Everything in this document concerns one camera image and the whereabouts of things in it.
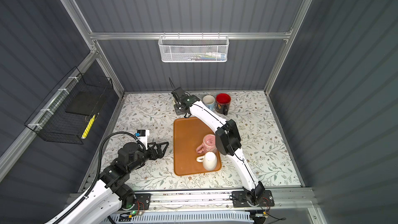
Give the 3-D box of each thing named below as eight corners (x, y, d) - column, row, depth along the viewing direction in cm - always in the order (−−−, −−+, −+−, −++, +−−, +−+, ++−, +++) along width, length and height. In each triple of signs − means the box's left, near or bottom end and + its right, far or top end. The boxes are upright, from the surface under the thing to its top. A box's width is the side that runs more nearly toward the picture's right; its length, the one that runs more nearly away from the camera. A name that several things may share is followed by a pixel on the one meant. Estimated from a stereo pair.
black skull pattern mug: (215, 115, 108) (216, 106, 101) (214, 102, 116) (215, 93, 109) (230, 115, 108) (232, 106, 101) (228, 102, 116) (230, 93, 109)
